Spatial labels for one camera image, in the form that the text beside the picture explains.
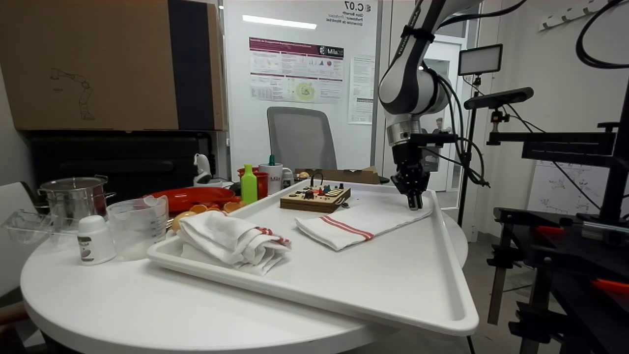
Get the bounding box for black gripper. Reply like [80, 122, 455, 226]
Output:
[390, 139, 435, 212]

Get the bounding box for white towel red stripes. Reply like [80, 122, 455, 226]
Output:
[292, 194, 437, 253]
[176, 210, 292, 273]

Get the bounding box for crumpled white towel red stripes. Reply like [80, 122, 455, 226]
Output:
[176, 210, 292, 273]

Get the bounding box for black light stand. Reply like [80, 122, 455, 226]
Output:
[455, 75, 485, 228]

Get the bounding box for low brown cardboard box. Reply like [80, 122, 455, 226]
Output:
[296, 165, 382, 187]

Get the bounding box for large white plastic tray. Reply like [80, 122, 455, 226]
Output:
[145, 179, 481, 340]

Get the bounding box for wooden busy board toy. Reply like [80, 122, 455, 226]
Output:
[278, 183, 351, 214]

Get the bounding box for grey mesh office chair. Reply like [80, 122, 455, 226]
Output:
[264, 104, 337, 173]

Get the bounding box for whiteboard with scribbles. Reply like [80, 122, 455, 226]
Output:
[526, 159, 612, 218]

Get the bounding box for black LED light panel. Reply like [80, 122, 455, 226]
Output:
[455, 43, 504, 76]

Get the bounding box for green plastic bottle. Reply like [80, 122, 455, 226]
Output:
[239, 163, 259, 204]

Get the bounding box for shallow red bowl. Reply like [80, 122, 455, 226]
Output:
[150, 185, 241, 218]

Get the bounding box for clear plastic container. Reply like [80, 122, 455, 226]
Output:
[105, 194, 170, 261]

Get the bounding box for black cabinet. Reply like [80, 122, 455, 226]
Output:
[21, 128, 217, 204]

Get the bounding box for small white pill bottle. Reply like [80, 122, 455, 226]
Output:
[74, 214, 115, 265]

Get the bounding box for stainless steel pot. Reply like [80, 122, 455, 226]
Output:
[36, 175, 115, 232]

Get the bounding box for large cardboard box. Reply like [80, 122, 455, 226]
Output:
[0, 0, 227, 134]

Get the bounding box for clear glass bowl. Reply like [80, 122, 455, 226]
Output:
[0, 206, 54, 248]

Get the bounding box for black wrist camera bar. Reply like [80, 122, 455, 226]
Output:
[408, 130, 461, 149]

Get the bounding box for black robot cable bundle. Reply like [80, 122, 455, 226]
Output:
[422, 0, 530, 191]

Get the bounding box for white paper sheet on wall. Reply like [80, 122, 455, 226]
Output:
[345, 55, 377, 126]

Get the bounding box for black stereo camera bar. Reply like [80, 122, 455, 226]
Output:
[461, 84, 536, 112]

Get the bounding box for black metal rig frame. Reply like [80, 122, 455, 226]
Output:
[485, 80, 629, 354]

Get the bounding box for wall poster purple header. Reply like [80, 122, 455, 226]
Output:
[247, 35, 347, 104]

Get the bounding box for orange handled clamp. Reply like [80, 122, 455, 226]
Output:
[589, 275, 629, 303]

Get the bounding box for thick black hanging cable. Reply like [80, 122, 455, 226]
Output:
[573, 0, 629, 71]

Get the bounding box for white coat hook rail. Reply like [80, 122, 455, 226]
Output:
[536, 0, 624, 33]

